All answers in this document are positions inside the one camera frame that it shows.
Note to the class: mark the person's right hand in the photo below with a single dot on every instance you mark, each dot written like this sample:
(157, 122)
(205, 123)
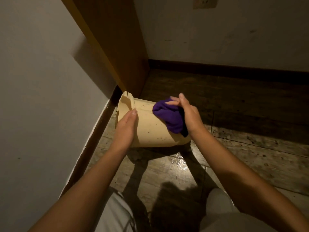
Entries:
(192, 117)

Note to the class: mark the dark wooden baseboard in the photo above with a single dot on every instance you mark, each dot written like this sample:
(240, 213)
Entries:
(227, 71)

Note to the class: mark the purple cleaning cloth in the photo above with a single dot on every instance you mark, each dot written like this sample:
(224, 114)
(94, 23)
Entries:
(170, 115)

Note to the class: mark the person's left hand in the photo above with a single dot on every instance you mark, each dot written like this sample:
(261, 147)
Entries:
(124, 130)

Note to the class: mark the person's left forearm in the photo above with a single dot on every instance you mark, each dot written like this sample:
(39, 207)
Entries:
(79, 193)

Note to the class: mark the cream plastic bucket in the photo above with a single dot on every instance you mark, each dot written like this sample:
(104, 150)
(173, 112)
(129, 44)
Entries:
(147, 125)

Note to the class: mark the person's white trousers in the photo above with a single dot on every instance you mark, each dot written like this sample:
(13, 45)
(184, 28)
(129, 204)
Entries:
(217, 212)

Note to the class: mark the person's left thumb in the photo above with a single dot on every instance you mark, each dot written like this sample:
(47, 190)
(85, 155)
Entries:
(131, 118)

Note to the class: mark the wall power outlet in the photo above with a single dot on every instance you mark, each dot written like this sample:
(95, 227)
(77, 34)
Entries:
(205, 2)

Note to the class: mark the person's right forearm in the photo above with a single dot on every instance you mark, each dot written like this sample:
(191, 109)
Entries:
(246, 183)

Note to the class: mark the person's right thumb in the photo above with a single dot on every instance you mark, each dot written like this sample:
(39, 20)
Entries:
(182, 100)

